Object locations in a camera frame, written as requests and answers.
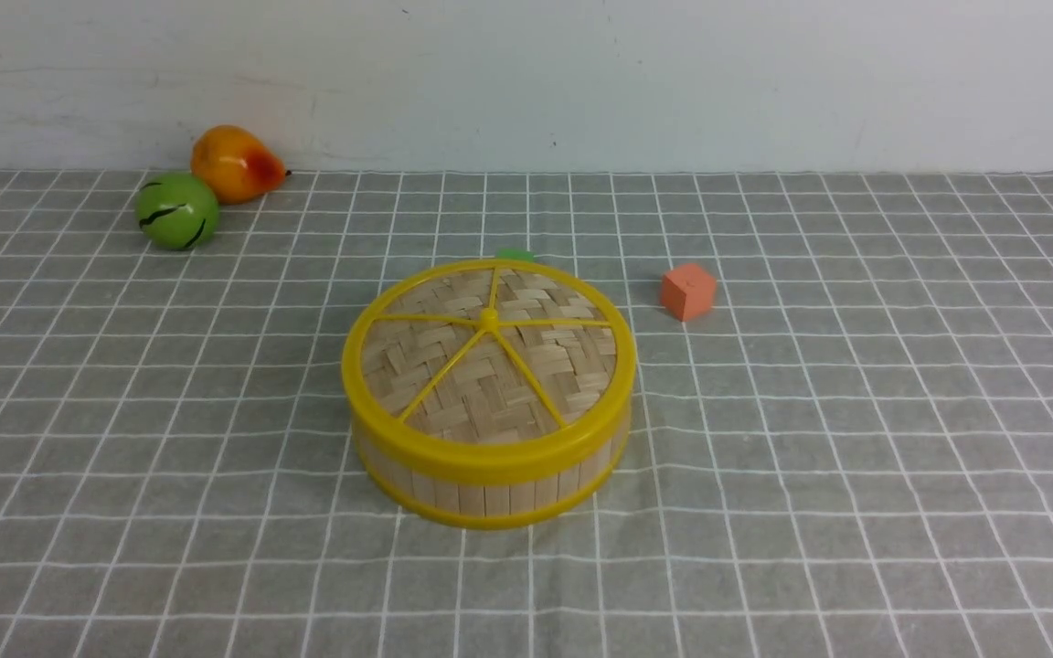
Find yellow woven steamer lid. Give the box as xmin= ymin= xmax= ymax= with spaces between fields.
xmin=342 ymin=259 xmax=638 ymax=484

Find small green block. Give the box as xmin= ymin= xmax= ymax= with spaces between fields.
xmin=495 ymin=250 xmax=536 ymax=265

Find green round toy fruit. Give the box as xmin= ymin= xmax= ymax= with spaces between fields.
xmin=135 ymin=172 xmax=220 ymax=251

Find grey checked tablecloth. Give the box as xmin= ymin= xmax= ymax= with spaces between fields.
xmin=0 ymin=170 xmax=1053 ymax=657

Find yellow bamboo steamer basket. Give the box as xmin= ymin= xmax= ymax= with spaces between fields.
xmin=347 ymin=404 xmax=632 ymax=530

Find orange toy pear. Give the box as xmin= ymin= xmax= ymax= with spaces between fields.
xmin=188 ymin=124 xmax=293 ymax=206

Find orange cube block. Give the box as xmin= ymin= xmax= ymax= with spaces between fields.
xmin=659 ymin=262 xmax=718 ymax=324

